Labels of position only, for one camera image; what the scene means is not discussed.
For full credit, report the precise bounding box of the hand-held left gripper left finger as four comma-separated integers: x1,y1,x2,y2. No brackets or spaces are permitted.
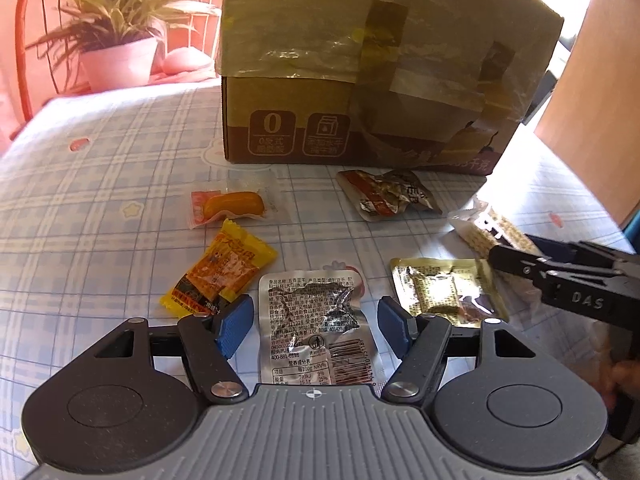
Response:
94,294,255,405

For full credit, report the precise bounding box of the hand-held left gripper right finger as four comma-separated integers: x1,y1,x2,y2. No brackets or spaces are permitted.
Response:
376,296,524,404

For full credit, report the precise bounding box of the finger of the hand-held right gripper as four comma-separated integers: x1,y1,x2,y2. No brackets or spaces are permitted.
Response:
522,233,617,267
487,243,552,295

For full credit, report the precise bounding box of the white cracker packet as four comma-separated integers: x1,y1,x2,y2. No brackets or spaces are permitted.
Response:
446,199,544,262

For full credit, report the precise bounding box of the silver foil snack packet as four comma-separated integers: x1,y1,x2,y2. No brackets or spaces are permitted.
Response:
257,269,381,387

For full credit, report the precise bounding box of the taped cardboard box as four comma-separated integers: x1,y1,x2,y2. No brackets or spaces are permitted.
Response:
215,0,566,177

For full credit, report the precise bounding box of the person's right hand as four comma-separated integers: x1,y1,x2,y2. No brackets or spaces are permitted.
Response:
602,359,640,411

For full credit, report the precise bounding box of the yellow candy packet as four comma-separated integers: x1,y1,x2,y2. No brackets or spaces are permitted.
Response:
159,219,279,317

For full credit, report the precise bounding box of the gold snack packet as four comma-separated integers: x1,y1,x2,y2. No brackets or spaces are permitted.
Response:
390,257,510,327

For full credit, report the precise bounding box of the orange snack in clear wrapper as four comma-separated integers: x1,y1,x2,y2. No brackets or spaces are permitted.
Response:
189,175,281,229

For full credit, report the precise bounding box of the wooden board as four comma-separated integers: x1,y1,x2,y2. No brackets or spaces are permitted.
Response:
532,7,640,232

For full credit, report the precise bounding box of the red-brown snack packet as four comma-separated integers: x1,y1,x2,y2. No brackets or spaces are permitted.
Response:
336,169,443,222

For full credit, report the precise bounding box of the checked strawberry tablecloth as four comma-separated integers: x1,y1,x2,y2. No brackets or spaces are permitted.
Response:
0,77,640,480

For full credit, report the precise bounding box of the pink peach-shaped object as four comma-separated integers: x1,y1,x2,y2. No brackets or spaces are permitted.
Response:
162,50,214,75

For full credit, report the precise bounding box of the potted plant with pink pot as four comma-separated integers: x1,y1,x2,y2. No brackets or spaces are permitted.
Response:
25,0,222,94

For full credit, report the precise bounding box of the orange rattan chair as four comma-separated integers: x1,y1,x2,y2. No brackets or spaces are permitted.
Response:
14,0,227,127

